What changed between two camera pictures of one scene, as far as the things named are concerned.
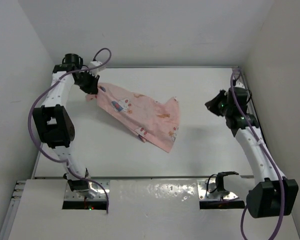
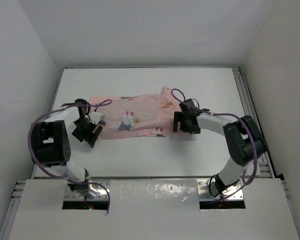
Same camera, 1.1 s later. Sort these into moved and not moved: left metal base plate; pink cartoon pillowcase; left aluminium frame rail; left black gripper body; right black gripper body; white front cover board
Moved: pink cartoon pillowcase; left black gripper body; right black gripper body
Not moved: left metal base plate; left aluminium frame rail; white front cover board
